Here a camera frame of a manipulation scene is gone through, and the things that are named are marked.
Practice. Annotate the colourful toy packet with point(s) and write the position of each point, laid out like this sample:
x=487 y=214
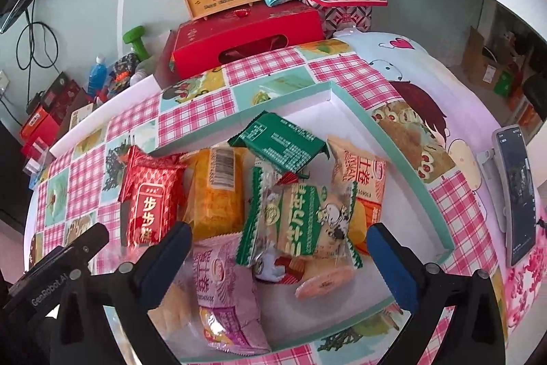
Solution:
x=122 y=74

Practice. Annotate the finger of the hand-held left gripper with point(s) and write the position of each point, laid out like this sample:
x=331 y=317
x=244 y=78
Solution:
x=85 y=243

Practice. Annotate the orange carton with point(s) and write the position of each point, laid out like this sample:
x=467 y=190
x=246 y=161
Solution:
x=36 y=119

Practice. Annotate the white printed carton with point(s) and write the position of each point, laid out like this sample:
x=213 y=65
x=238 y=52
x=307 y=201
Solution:
x=81 y=115

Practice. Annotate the clear packet of bread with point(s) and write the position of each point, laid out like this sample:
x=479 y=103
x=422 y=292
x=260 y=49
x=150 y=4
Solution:
x=175 y=309

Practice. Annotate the white foam tray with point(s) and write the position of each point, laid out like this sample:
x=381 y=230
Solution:
x=324 y=112

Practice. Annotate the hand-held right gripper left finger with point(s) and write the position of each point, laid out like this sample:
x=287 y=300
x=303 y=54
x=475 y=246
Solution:
x=169 y=262

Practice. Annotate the white phone stand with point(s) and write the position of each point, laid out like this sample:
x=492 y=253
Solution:
x=491 y=177

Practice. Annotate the maroon box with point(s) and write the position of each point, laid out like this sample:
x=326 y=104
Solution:
x=70 y=97

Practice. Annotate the blue plastic bottle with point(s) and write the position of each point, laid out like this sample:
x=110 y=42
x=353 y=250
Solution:
x=97 y=78

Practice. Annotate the orange and white toast packet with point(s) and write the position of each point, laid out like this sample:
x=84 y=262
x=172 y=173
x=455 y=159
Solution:
x=363 y=181

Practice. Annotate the round orange biscuit packet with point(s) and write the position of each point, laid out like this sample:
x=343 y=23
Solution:
x=324 y=283

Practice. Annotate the black smartphone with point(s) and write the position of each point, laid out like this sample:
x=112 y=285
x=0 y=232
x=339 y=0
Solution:
x=519 y=194

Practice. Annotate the white wall socket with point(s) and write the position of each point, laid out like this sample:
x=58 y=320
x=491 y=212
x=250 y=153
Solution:
x=3 y=82

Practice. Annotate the white cartoon printed sheet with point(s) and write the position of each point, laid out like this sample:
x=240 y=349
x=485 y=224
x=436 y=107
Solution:
x=427 y=61

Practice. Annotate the dark brown box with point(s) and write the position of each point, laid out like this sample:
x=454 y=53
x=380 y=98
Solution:
x=57 y=85

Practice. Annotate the red gift bag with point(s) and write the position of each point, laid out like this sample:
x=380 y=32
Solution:
x=42 y=134

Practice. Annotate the purple toast snack packet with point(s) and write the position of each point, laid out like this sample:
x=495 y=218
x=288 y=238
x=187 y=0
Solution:
x=226 y=296

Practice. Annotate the green dumbbell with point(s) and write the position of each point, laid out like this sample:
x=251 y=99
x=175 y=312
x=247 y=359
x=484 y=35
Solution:
x=136 y=42

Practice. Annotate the dark green snack packet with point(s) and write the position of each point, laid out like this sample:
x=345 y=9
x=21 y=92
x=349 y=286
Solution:
x=277 y=142

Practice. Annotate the clear plastic box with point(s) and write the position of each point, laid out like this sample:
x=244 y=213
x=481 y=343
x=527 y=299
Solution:
x=36 y=153

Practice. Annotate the pink plaid printed tablecloth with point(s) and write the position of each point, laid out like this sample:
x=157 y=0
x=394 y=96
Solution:
x=265 y=61

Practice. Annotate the stack of stored cartons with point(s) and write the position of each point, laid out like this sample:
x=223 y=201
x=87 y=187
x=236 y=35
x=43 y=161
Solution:
x=474 y=53

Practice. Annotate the golden yellow snack packet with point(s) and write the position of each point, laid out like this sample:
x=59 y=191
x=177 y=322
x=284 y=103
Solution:
x=218 y=194

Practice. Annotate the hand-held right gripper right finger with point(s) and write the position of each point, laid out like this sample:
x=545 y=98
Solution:
x=391 y=266

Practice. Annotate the green white cartoon snack packet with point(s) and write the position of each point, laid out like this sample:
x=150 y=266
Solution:
x=299 y=224

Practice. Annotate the black power adapter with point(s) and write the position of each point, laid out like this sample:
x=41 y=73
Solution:
x=34 y=102

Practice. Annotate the red gold-print snack packet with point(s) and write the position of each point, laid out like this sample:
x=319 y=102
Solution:
x=149 y=198

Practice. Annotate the black cabinet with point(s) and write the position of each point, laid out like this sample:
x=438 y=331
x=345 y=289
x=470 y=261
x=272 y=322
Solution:
x=10 y=177

